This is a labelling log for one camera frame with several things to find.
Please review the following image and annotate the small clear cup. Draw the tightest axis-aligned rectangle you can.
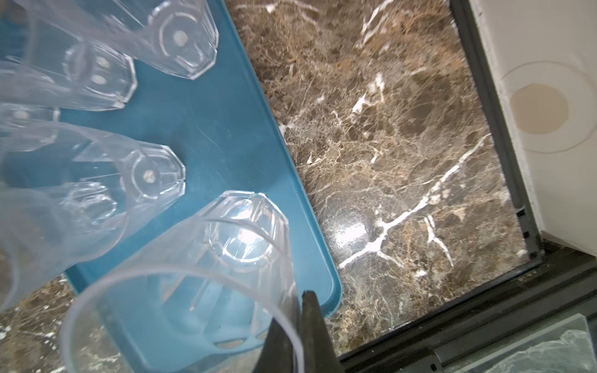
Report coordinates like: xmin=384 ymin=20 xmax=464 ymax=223
xmin=77 ymin=1 xmax=219 ymax=80

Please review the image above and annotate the clear faceted cup front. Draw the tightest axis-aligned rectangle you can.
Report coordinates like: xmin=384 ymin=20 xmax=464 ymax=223
xmin=1 ymin=103 xmax=61 ymax=152

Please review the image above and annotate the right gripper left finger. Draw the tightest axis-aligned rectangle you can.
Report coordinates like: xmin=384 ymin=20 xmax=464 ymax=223
xmin=253 ymin=319 xmax=295 ymax=373

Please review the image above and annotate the right black frame post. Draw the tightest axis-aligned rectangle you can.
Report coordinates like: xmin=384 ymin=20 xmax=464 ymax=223
xmin=449 ymin=0 xmax=543 ymax=260

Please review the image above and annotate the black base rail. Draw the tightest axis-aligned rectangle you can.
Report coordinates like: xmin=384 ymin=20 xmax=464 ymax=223
xmin=340 ymin=245 xmax=596 ymax=372

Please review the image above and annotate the teal plastic tray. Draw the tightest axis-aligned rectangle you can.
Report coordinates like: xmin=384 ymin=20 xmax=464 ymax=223
xmin=0 ymin=0 xmax=344 ymax=362

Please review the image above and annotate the clear faceted cup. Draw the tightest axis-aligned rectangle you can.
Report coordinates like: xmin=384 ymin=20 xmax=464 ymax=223
xmin=1 ymin=122 xmax=186 ymax=309
xmin=1 ymin=103 xmax=61 ymax=152

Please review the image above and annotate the clear textured cup middle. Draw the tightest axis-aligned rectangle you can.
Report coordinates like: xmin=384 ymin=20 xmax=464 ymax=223
xmin=1 ymin=12 xmax=138 ymax=111

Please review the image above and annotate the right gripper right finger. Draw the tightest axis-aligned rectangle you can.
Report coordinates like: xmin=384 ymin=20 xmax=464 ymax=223
xmin=300 ymin=291 xmax=345 ymax=373

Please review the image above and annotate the tall clear textured cup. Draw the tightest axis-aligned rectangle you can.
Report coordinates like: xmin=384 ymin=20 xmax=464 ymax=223
xmin=60 ymin=191 xmax=305 ymax=372

